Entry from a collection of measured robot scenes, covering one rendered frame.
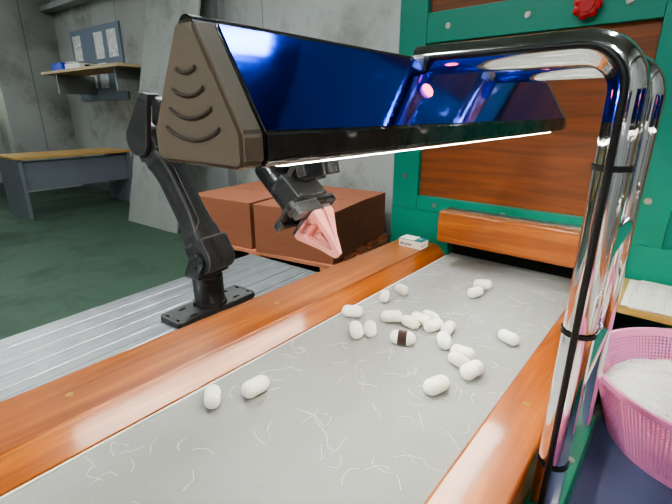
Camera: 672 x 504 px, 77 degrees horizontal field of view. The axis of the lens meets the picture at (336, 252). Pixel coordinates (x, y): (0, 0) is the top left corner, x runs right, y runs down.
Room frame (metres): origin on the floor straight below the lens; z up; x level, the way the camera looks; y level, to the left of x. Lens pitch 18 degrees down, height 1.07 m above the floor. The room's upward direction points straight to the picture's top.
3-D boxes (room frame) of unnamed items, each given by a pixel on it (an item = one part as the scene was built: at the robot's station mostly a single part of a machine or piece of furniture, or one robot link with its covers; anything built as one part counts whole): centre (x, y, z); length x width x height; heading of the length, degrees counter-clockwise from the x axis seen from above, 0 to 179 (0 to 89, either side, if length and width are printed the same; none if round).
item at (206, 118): (0.47, -0.12, 1.08); 0.62 x 0.08 x 0.07; 140
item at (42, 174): (4.92, 3.08, 0.32); 1.19 x 0.62 x 0.64; 144
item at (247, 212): (3.14, 0.36, 0.25); 1.36 x 0.98 x 0.49; 54
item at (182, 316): (0.82, 0.27, 0.71); 0.20 x 0.07 x 0.08; 144
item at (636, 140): (0.41, -0.18, 0.90); 0.20 x 0.19 x 0.45; 140
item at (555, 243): (0.84, -0.36, 0.83); 0.30 x 0.06 x 0.07; 50
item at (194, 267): (0.82, 0.26, 0.77); 0.09 x 0.06 x 0.06; 148
